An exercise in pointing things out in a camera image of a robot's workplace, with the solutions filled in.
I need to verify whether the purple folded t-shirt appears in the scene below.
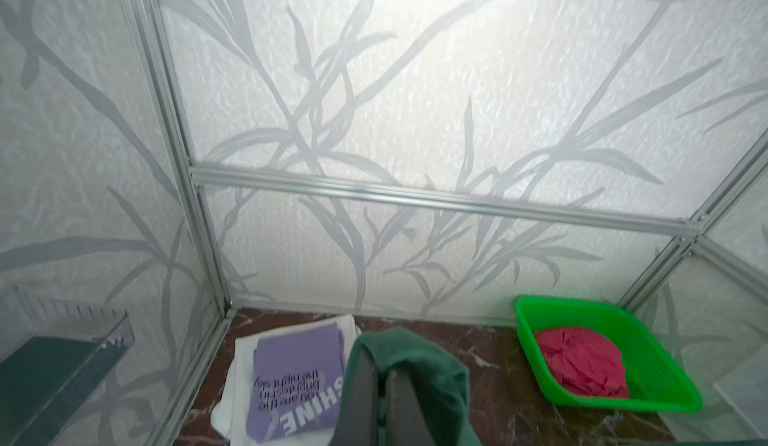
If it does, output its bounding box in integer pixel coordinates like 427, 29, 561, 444
246, 323, 344, 443

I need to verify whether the aluminium frame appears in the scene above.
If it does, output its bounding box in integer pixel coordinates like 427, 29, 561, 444
123, 0, 767, 445

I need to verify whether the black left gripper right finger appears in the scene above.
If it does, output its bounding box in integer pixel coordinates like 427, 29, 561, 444
385, 369, 435, 446

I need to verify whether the dark green t-shirt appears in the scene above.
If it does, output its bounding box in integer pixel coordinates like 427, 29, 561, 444
340, 327, 480, 445

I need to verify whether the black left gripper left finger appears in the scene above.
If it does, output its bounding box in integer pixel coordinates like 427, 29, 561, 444
329, 350, 379, 446

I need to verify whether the clear plastic wall shelf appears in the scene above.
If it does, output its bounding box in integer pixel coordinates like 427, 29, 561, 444
1, 288, 135, 445

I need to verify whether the pink crumpled t-shirt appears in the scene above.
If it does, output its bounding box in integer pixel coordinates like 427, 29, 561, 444
534, 326, 630, 399

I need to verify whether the green plastic basket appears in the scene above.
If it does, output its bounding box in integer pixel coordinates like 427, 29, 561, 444
514, 296, 703, 414

